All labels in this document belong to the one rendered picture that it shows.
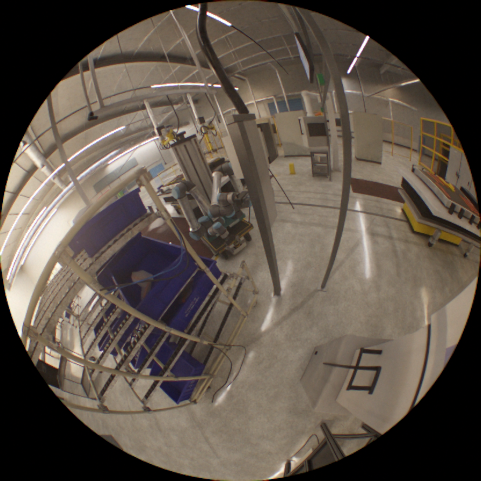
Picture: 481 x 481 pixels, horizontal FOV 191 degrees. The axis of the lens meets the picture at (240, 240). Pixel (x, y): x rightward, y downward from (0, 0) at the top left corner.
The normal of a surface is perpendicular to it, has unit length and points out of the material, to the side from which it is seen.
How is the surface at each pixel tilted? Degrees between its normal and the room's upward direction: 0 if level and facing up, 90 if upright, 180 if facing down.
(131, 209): 90
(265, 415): 0
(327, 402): 0
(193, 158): 90
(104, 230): 90
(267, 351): 0
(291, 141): 90
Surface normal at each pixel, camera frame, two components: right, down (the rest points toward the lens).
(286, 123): -0.46, 0.70
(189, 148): 0.58, 0.42
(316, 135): -0.09, 0.65
